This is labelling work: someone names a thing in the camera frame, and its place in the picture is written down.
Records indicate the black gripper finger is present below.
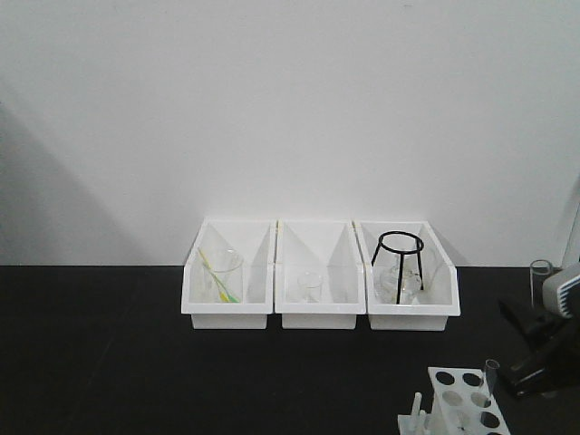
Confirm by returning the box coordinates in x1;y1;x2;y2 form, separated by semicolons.
498;297;562;350
503;319;579;399

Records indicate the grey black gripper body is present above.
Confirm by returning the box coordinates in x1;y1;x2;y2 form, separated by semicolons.
542;262;579;319

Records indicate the clear glass test tube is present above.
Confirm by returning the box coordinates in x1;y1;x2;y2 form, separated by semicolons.
479;359;500;405
529;259;553;307

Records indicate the white test tube rack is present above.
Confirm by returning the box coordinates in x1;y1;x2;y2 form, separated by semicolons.
398;366;510;434

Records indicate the right white storage bin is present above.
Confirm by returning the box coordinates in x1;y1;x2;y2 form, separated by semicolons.
353;220;460;331

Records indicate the white storage bin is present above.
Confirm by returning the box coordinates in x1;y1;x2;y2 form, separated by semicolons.
180;218;276;330
353;220;460;331
274;219;366;330

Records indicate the clear glassware in right bin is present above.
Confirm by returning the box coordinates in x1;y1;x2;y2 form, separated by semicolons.
377;266;422;305

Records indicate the middle white storage bin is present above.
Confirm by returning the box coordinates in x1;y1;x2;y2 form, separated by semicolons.
274;219;366;330

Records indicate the small clear glass beaker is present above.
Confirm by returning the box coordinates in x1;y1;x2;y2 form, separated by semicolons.
297;271;323;303

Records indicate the left white storage bin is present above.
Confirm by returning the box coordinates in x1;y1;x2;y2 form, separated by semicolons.
180;218;276;330

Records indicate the yellow green stirring stick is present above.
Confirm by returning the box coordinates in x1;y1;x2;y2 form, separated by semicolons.
198;247;241;304

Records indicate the large clear glass beaker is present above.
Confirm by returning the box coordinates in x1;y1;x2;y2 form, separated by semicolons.
198;249;245;304

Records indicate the black wire tripod stand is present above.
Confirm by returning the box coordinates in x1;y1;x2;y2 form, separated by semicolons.
372;230;425;291

